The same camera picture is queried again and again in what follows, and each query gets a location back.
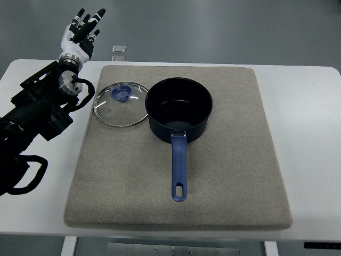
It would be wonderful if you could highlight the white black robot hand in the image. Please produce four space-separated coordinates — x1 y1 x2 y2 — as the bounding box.
60 8 106 64

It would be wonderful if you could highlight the glass lid blue knob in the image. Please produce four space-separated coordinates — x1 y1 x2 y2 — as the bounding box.
93 81 149 127

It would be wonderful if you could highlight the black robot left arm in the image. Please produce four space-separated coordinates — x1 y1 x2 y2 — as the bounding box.
1 53 95 195

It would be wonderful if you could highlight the upper floor metal plate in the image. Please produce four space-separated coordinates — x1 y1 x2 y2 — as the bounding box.
111 45 126 53

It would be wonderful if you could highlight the beige fabric mat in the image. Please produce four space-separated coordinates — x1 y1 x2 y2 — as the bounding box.
64 65 293 231

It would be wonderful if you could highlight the white left table leg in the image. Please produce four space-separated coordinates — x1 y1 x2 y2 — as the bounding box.
60 236 78 256

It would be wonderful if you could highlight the white table leg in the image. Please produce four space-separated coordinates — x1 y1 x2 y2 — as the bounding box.
60 236 78 256
264 241 279 256

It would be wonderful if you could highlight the white right table leg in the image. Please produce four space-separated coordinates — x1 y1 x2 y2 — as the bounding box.
264 241 279 256

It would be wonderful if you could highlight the black table control panel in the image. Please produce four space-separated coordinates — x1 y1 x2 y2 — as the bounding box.
304 242 341 250

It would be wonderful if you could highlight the dark pot blue handle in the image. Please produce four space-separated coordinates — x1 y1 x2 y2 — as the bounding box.
145 77 213 202

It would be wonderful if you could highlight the grey metal base plate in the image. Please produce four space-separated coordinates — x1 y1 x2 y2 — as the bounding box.
106 243 240 256

